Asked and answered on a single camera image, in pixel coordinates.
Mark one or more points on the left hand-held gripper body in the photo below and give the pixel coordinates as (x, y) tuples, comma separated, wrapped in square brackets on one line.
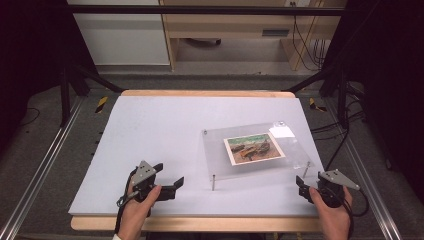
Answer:
[(141, 173)]

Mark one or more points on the black horizontal frame bar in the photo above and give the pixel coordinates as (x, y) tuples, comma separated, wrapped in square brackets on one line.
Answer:
[(200, 10)]

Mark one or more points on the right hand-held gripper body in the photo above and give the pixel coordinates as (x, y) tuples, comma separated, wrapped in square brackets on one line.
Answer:
[(333, 190)]

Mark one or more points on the yellow clamp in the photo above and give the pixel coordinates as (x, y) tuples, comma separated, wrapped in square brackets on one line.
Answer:
[(313, 105), (102, 104)]

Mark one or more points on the person's left hand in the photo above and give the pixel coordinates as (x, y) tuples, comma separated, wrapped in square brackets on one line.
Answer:
[(133, 216)]

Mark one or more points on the black metal stand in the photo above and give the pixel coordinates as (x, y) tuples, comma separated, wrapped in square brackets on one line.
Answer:
[(341, 100), (65, 100)]

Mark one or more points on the aluminium floor rail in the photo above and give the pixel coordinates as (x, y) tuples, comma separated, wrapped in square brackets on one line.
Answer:
[(36, 176), (370, 180)]

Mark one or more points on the white table board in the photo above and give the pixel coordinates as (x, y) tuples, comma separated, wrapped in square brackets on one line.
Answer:
[(160, 133)]

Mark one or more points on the yellow clamp right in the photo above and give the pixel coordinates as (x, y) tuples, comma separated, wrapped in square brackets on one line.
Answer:
[(313, 105)]

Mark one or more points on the person's right hand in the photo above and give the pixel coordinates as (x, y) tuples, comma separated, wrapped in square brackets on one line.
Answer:
[(335, 221)]

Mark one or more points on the boat painting print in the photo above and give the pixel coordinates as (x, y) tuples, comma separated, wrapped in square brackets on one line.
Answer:
[(253, 149)]

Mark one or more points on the wooden table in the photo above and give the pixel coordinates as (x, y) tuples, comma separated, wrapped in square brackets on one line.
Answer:
[(206, 224)]

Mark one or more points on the clear acrylic photo frame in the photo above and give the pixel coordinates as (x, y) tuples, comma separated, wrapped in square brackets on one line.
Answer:
[(213, 150)]

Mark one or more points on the black curtain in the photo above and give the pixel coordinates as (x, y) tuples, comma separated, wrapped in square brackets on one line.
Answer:
[(390, 66), (30, 50)]

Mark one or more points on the light wooden desk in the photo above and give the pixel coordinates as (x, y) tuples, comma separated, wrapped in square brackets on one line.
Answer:
[(226, 24)]

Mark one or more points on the white sleeve cuff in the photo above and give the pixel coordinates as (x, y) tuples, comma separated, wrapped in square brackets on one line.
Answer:
[(116, 237)]

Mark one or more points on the white cabinet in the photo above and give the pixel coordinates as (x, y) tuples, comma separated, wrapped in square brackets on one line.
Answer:
[(123, 36)]

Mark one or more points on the yellow clamp left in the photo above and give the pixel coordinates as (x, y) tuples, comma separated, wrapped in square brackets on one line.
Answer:
[(102, 104)]

